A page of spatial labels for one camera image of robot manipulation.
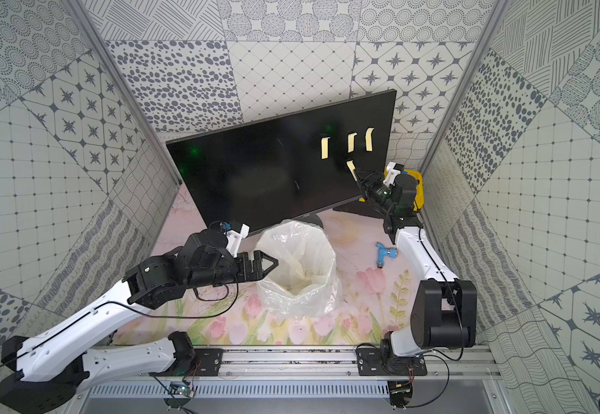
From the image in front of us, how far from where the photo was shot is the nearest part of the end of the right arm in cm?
71

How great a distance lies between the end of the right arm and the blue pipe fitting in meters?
0.32

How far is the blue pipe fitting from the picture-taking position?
95 centimetres
